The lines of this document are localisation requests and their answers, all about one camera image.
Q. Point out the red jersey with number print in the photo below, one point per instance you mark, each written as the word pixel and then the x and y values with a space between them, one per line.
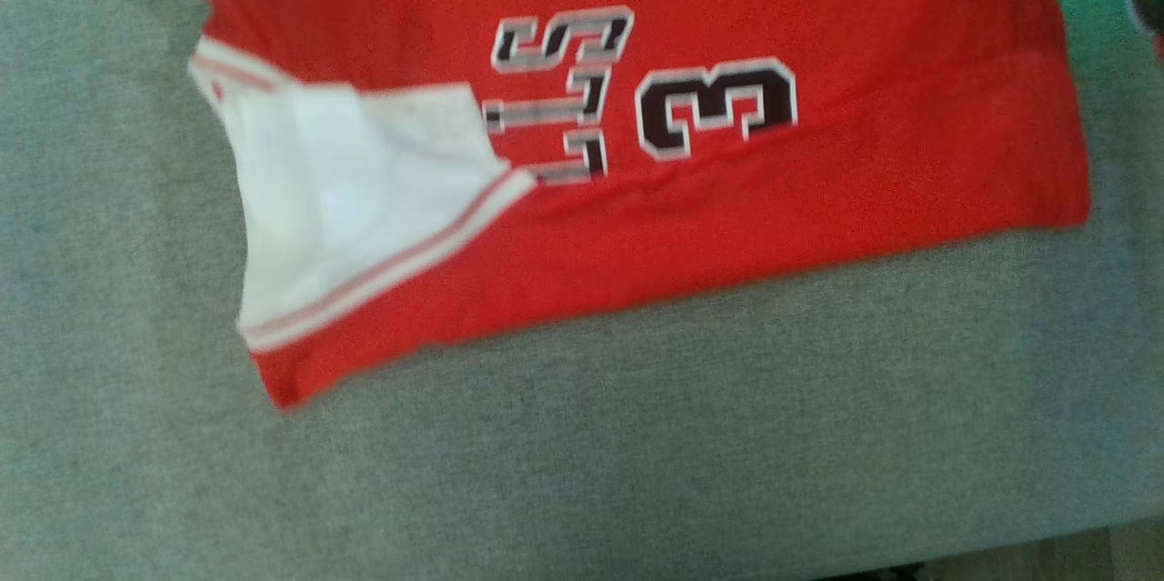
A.
pixel 727 154

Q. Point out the large grey sofa seat cushion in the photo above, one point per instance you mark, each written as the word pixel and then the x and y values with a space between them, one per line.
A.
pixel 637 454

